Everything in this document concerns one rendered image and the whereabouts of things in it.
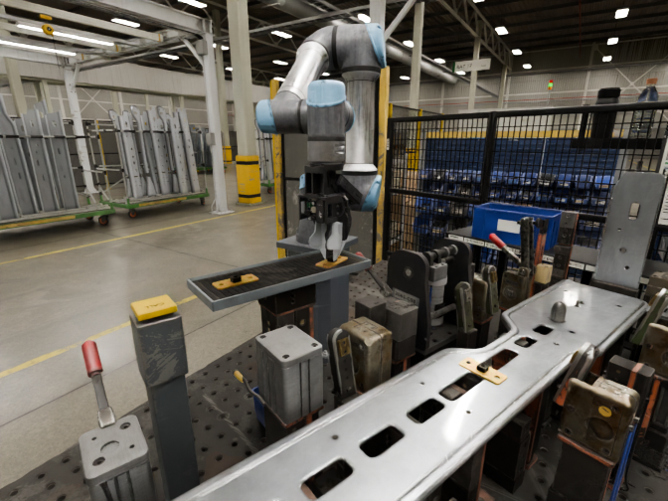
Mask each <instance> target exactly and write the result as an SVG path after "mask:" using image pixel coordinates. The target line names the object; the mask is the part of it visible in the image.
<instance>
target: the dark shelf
mask: <svg viewBox="0 0 668 501"><path fill-rule="evenodd" d="M471 233H472V226H470V227H466V228H462V229H458V230H454V231H450V232H446V234H445V237H446V238H451V239H457V240H461V241H465V242H467V243H469V244H471V245H476V246H480V247H484V248H488V249H492V250H497V251H502V250H500V249H499V248H498V247H497V246H496V245H494V244H493V243H492V242H491V241H489V240H484V239H479V238H474V237H472V236H471ZM504 244H505V243H504ZM505 245H506V247H507V248H508V249H509V250H511V251H512V252H513V253H514V254H515V255H521V246H516V245H511V244H505ZM598 252H599V250H595V249H590V248H585V247H580V246H575V245H573V248H572V253H571V259H570V264H569V267H570V268H575V269H579V270H583V271H587V272H592V273H594V270H595V266H596V261H597V257H598ZM554 255H555V253H554V247H552V248H551V249H549V250H544V254H543V260H542V261H545V262H549V263H553V260H554ZM657 270H658V271H664V272H668V263H667V262H662V261H657V260H652V259H647V260H646V261H645V264H644V268H643V272H642V276H641V280H640V284H642V285H647V283H648V281H649V277H650V275H652V274H653V273H654V272H655V271H657Z"/></svg>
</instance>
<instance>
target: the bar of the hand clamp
mask: <svg viewBox="0 0 668 501"><path fill-rule="evenodd" d="M517 225H520V226H521V267H527V268H528V269H529V271H530V269H531V272H530V273H529V277H530V276H534V225H535V226H536V228H537V229H539V228H541V227H542V226H543V220H542V219H541V218H538V219H537V220H536V221H534V218H530V217H526V218H522V219H521V220H520V221H517ZM529 277H527V278H529Z"/></svg>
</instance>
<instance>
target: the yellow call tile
mask: <svg viewBox="0 0 668 501"><path fill-rule="evenodd" d="M130 305H131V309H132V311H133V312H134V314H135V316H136V317H137V319H138V321H142V320H146V319H150V318H156V317H159V316H161V315H165V314H169V313H172V312H176V311H177V305H176V304H175V303H174V302H173V301H172V300H171V298H170V297H169V296H168V295H162V296H158V297H154V298H149V299H145V300H141V301H137V302H132V303H131V304H130Z"/></svg>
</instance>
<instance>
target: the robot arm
mask: <svg viewBox="0 0 668 501"><path fill-rule="evenodd" d="M386 65H387V64H386V48H385V39H384V32H383V28H382V26H381V25H380V24H377V23H365V24H352V25H338V26H335V25H333V26H327V27H324V28H322V29H320V30H318V31H316V32H315V33H313V34H312V35H310V36H309V37H308V38H307V39H306V40H305V41H304V42H303V43H302V44H301V45H300V47H299V49H298V51H297V53H296V61H295V63H294V65H293V67H292V68H291V70H290V72H289V73H288V75H287V77H286V79H285V80H284V82H283V84H282V85H281V87H280V89H279V91H278V92H277V94H276V96H275V97H274V99H266V100H261V101H260V102H259V103H258V104H257V106H256V110H255V118H256V123H257V126H258V128H259V130H260V131H261V132H263V133H271V134H276V135H278V134H308V141H307V150H308V161H310V162H311V163H309V165H307V166H304V174H303V175H301V177H300V187H299V189H300V195H298V203H299V220H300V221H299V225H298V228H297V232H296V241H297V242H299V243H301V244H305V245H311V246H312V247H320V250H321V253H322V255H323V257H324V258H325V259H327V257H328V256H329V253H330V250H333V252H332V253H333V261H335V260H336V259H337V258H338V256H339V255H340V253H341V251H342V249H343V247H344V245H345V243H346V240H347V238H348V235H349V232H350V229H351V225H352V217H351V211H358V212H372V211H374V210H375V209H376V208H377V205H378V201H379V197H380V191H381V185H382V176H381V175H378V169H377V168H376V167H375V166H374V165H373V148H374V114H375V82H376V80H377V79H378V78H379V77H380V76H381V69H384V68H385V67H386ZM333 70H336V71H337V70H342V77H343V78H344V80H345V81H346V82H347V100H346V95H345V86H344V84H343V83H342V82H339V81H329V80H323V81H319V77H320V76H322V75H323V74H324V73H325V72H326V71H333ZM345 133H346V164H345V165H344V163H342V162H343V161H344V160H345ZM337 170H341V174H336V171H337ZM337 221H338V222H337Z"/></svg>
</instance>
